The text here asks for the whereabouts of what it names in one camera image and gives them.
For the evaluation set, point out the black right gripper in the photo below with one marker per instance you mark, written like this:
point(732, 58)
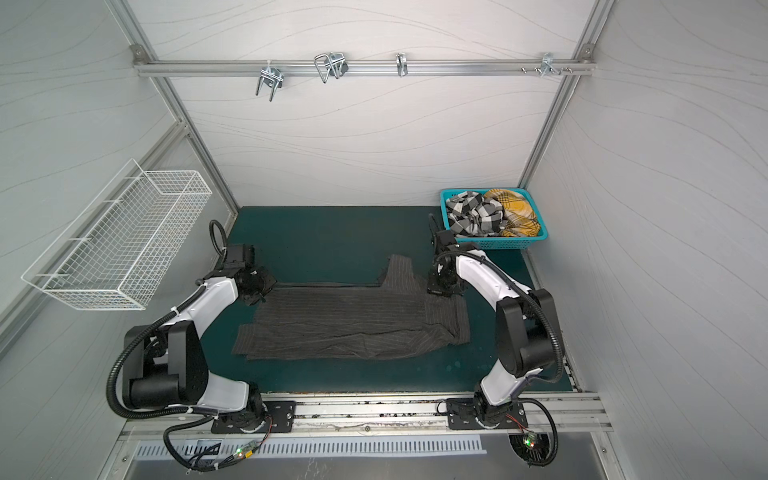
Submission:
point(441, 282)

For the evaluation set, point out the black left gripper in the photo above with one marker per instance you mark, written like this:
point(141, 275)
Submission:
point(268, 280)

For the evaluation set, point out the dark grey striped shirt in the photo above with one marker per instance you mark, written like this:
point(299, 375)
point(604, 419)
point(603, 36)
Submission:
point(396, 319)

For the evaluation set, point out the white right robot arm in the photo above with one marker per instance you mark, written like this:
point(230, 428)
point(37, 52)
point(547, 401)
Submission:
point(528, 340)

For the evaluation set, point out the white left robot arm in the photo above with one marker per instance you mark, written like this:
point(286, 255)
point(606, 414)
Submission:
point(162, 369)

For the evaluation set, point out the black white checked shirt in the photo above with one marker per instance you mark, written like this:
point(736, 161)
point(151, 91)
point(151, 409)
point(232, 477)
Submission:
point(471, 214)

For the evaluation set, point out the teal plastic basket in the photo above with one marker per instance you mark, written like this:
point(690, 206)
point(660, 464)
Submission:
point(496, 242)

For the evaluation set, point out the yellow plaid shirt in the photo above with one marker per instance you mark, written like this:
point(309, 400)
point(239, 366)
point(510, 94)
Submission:
point(518, 218)

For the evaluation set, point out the black round fan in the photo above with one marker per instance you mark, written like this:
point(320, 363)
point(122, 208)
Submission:
point(535, 449)

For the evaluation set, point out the metal hook clamp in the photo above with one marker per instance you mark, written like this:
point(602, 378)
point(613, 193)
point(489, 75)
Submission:
point(270, 80)

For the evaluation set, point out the metal u-bolt clamp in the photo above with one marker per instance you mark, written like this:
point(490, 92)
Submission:
point(331, 65)

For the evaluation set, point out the aluminium top crossbar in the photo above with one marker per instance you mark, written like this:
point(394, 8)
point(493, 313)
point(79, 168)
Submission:
point(357, 68)

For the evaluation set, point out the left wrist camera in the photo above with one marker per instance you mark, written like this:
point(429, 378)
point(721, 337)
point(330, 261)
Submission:
point(238, 257)

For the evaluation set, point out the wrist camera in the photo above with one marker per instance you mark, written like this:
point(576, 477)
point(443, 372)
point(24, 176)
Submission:
point(444, 241)
point(238, 257)

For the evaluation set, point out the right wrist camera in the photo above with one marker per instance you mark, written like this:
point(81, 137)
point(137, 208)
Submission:
point(444, 241)

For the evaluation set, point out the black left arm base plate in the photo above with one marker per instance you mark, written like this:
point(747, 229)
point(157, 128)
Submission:
point(270, 416)

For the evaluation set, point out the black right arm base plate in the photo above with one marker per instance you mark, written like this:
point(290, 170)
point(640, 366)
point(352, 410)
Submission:
point(462, 414)

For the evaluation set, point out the white wire basket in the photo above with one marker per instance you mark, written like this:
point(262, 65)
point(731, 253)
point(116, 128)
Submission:
point(115, 253)

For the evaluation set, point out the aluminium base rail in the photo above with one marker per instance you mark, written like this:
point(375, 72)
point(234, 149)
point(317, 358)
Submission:
point(370, 414)

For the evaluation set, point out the white slotted cable duct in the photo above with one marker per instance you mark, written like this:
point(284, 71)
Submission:
point(325, 447)

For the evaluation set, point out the small metal ring clamp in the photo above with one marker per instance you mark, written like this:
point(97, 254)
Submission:
point(401, 64)

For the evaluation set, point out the metal bracket with bolts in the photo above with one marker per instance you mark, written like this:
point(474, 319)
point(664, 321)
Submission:
point(547, 67)

